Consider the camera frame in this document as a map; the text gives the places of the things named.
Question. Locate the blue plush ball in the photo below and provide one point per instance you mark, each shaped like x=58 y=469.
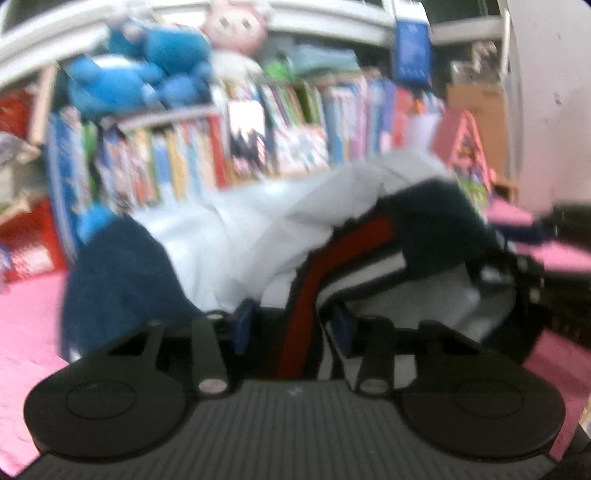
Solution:
x=96 y=218

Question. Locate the pink bunny blanket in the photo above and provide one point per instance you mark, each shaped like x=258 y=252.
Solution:
x=176 y=402

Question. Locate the cardboard box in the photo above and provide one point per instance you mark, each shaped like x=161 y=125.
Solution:
x=487 y=104

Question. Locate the pink plush toy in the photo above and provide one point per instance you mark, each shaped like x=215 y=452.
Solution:
x=237 y=26

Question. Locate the row of books left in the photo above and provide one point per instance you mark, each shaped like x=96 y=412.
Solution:
x=140 y=162

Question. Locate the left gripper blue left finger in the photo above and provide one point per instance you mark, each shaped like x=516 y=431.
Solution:
x=243 y=322

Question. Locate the blue box on shelf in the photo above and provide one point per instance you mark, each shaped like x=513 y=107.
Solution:
x=412 y=44

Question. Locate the row of books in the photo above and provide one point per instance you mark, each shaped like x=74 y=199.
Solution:
x=283 y=129
x=140 y=162

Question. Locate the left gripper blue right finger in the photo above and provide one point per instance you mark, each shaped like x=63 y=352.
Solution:
x=344 y=329

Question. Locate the blue plush toy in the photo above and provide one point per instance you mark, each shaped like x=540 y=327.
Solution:
x=146 y=66

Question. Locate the navy white red jacket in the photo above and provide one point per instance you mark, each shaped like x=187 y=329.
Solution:
x=174 y=262

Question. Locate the row of books right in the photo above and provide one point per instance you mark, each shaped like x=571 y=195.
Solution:
x=283 y=129

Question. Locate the pink triangular diorama house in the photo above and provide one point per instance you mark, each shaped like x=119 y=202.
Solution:
x=458 y=144

